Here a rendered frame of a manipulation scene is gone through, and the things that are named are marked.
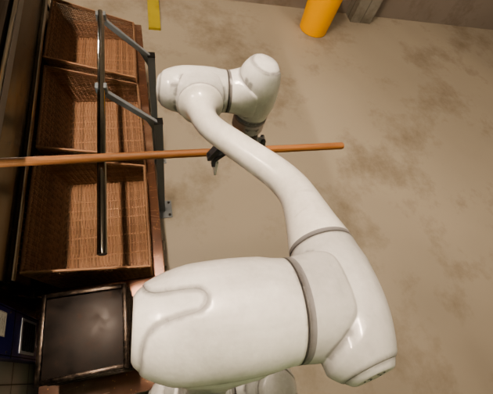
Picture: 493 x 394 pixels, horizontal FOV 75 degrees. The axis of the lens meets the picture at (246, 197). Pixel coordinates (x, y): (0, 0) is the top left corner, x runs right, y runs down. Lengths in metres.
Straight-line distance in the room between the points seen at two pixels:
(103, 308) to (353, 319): 1.04
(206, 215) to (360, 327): 2.09
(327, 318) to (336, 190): 2.53
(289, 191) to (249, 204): 1.99
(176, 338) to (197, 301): 0.04
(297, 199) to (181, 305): 0.26
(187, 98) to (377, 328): 0.56
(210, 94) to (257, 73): 0.12
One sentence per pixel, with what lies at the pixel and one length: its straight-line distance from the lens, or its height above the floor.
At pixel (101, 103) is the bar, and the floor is 1.17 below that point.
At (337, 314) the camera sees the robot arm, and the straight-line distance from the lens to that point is 0.39.
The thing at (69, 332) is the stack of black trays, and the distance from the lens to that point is 1.33.
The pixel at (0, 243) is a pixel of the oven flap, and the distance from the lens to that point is 1.39.
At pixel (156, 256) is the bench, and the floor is 0.58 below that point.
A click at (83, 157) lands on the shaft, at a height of 1.21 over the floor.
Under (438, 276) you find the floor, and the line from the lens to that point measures 3.06.
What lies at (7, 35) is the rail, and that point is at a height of 1.43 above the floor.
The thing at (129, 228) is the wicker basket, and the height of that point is 0.59.
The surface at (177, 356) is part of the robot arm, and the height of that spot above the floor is 1.81.
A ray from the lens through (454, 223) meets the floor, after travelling 3.43.
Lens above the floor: 2.17
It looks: 58 degrees down
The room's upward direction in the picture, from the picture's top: 23 degrees clockwise
